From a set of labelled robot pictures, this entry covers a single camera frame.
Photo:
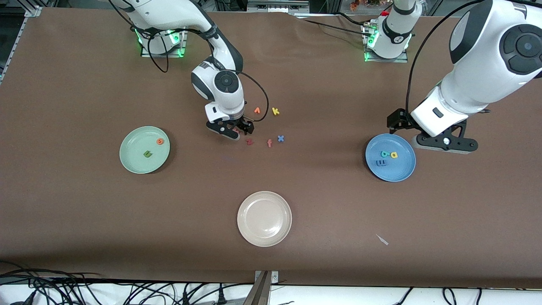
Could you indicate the teal foam letter b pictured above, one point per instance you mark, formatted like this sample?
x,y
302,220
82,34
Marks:
x,y
384,154

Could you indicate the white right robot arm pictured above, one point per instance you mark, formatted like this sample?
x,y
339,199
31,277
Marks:
x,y
169,12

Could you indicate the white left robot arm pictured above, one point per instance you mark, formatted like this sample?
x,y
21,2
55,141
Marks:
x,y
474,76

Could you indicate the blue plate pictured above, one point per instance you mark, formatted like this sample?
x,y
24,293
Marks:
x,y
398,171

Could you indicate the beige plate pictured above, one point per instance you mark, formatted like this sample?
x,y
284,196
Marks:
x,y
264,219

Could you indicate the green plate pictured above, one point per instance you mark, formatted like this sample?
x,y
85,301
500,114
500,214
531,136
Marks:
x,y
144,150

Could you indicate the white paper scrap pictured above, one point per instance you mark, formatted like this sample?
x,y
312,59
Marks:
x,y
382,239

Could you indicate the grey metal box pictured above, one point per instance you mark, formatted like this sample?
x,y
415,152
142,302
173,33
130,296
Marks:
x,y
275,6

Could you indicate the orange background object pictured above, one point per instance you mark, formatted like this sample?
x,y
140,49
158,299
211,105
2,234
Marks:
x,y
354,5

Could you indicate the black power plug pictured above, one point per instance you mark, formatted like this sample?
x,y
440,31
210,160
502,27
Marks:
x,y
220,298
185,298

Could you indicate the brown table cover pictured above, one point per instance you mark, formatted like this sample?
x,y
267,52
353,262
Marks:
x,y
84,220

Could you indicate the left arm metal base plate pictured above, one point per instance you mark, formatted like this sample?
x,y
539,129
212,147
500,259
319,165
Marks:
x,y
400,60

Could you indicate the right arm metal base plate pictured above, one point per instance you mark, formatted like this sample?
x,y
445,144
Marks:
x,y
184,46

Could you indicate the small metal bracket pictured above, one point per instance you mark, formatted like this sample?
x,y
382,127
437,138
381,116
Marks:
x,y
274,277

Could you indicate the aluminium profile post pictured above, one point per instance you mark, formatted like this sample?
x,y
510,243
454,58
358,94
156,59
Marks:
x,y
258,292

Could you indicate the aluminium frame edge rail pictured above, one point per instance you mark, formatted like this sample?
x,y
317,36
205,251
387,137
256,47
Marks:
x,y
8,55

